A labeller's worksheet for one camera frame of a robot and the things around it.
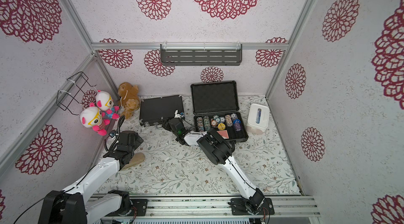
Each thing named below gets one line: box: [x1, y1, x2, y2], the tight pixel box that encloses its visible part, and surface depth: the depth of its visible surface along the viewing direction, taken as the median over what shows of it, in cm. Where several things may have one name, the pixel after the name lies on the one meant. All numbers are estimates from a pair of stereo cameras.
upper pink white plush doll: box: [95, 90, 120, 121], surface depth 96 cm
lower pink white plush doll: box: [79, 102, 111, 137], surface depth 87 cm
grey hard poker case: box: [190, 80, 249, 142], surface depth 107 cm
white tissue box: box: [246, 103, 270, 135], surface depth 100 cm
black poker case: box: [139, 94, 184, 126], surface depth 109 cm
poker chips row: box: [196, 113, 242, 132], surface depth 104 cm
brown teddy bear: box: [117, 82, 141, 120], surface depth 112 cm
